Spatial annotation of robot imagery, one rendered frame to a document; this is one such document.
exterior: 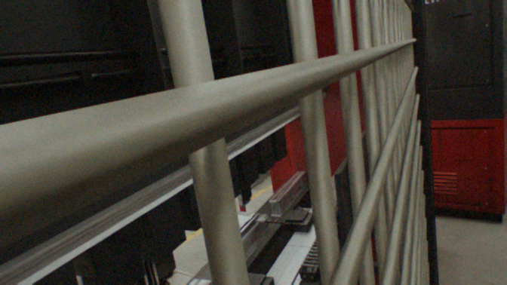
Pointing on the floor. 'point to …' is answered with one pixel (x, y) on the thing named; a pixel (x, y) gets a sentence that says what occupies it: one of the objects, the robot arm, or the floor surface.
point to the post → (424, 129)
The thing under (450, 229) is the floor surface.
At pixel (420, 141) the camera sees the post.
